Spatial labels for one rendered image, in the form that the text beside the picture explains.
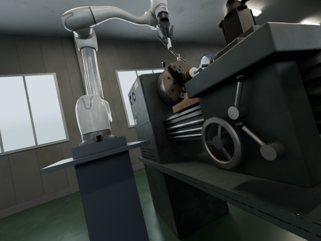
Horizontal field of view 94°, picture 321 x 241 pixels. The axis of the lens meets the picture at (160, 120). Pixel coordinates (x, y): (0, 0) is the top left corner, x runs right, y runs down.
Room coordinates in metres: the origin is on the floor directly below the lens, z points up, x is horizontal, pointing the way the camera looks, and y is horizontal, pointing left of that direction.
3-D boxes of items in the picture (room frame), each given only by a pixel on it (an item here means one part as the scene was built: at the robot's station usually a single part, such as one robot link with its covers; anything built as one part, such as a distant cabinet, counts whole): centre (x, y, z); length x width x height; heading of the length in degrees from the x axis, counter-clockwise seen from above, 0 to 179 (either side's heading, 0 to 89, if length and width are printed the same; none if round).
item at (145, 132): (1.48, -0.04, 0.43); 0.60 x 0.48 x 0.86; 22
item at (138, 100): (1.48, -0.04, 1.06); 0.59 x 0.48 x 0.39; 22
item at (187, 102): (0.85, -0.31, 0.89); 0.36 x 0.30 x 0.04; 112
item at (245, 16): (0.53, -0.36, 1.07); 0.07 x 0.07 x 0.10; 22
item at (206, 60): (0.46, -0.18, 0.95); 0.07 x 0.04 x 0.04; 112
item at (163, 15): (1.01, -0.19, 1.50); 0.08 x 0.07 x 0.09; 111
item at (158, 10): (1.01, -0.19, 1.58); 0.09 x 0.09 x 0.06
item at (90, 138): (0.83, 0.36, 0.83); 0.22 x 0.18 x 0.06; 26
